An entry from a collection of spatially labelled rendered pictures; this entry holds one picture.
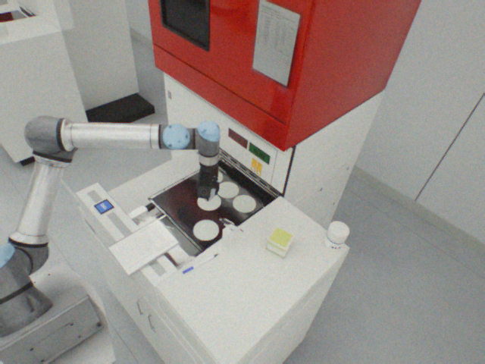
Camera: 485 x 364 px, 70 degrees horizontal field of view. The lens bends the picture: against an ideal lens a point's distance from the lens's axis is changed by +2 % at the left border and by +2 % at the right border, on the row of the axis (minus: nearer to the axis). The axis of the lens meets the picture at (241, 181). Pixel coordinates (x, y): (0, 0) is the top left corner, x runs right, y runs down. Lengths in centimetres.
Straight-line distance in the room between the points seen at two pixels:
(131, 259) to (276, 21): 89
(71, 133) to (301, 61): 69
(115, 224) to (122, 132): 44
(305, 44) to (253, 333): 86
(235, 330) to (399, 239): 193
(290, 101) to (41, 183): 84
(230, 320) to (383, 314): 146
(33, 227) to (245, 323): 74
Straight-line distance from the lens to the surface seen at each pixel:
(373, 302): 245
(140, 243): 129
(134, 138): 106
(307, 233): 135
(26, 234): 131
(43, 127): 112
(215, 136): 116
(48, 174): 126
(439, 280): 276
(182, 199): 149
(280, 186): 143
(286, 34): 108
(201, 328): 112
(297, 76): 109
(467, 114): 261
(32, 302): 123
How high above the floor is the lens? 201
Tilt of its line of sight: 45 degrees down
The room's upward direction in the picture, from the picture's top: 6 degrees clockwise
